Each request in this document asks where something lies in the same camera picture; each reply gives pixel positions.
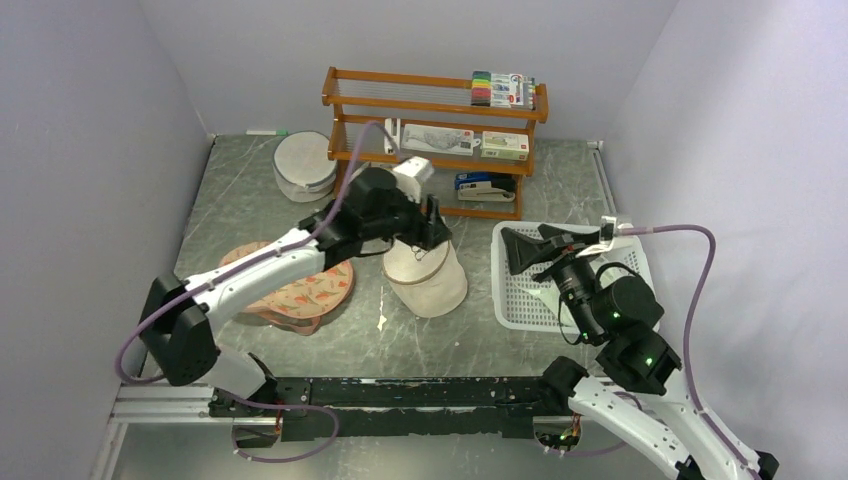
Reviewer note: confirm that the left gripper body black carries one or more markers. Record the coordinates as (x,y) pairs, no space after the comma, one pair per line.
(425,232)

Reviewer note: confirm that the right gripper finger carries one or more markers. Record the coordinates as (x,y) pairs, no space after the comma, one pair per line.
(560,237)
(523,251)

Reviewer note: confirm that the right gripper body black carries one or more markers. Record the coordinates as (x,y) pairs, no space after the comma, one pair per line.
(564,251)

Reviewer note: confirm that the beige mesh laundry bag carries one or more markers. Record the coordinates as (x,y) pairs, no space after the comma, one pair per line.
(430,283)

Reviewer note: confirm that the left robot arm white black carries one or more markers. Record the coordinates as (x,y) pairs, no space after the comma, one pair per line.
(181,316)

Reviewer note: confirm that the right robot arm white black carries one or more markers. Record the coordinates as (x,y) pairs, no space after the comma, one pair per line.
(672,426)

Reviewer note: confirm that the white mesh laundry bag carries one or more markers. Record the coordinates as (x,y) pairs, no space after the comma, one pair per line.
(302,169)

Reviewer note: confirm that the pink floral bra bag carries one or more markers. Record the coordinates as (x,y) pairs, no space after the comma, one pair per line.
(301,306)

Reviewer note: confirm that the white plastic basket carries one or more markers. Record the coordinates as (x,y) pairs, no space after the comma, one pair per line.
(523,304)

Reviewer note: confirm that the beige stapler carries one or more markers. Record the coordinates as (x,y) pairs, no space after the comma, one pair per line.
(485,194)

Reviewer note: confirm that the blue stapler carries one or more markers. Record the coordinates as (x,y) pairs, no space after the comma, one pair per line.
(500,181)

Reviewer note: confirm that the clear packaged item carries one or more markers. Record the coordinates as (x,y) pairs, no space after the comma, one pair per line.
(439,140)

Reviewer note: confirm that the orange wooden shelf rack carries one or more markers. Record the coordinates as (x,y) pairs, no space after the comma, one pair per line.
(478,133)

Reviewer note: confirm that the green white box upper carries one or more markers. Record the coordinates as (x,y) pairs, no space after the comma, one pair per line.
(505,146)

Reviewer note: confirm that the marker pen set pack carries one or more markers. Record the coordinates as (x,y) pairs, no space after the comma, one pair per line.
(499,90)

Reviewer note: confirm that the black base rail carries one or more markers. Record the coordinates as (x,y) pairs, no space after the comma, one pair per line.
(512,407)

